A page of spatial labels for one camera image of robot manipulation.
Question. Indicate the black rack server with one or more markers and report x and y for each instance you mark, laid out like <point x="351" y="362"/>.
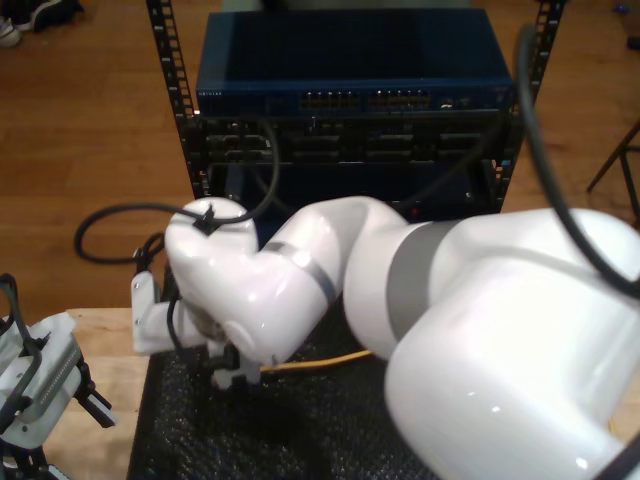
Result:
<point x="390" y="145"/>

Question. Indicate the black perforated rack rail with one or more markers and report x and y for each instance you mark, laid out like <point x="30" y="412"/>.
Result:
<point x="542" y="30"/>
<point x="167" y="45"/>

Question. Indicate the black textured mat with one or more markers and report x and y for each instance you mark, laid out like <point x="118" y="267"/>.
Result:
<point x="225" y="440"/>

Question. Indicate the white sneaker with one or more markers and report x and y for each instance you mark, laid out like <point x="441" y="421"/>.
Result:
<point x="9" y="32"/>

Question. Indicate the blue network switch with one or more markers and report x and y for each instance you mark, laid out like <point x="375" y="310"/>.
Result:
<point x="350" y="45"/>

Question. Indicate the dark shoe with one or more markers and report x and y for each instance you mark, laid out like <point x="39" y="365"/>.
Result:
<point x="50" y="12"/>

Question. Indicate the dark chair legs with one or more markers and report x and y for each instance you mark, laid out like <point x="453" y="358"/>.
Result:
<point x="612" y="155"/>

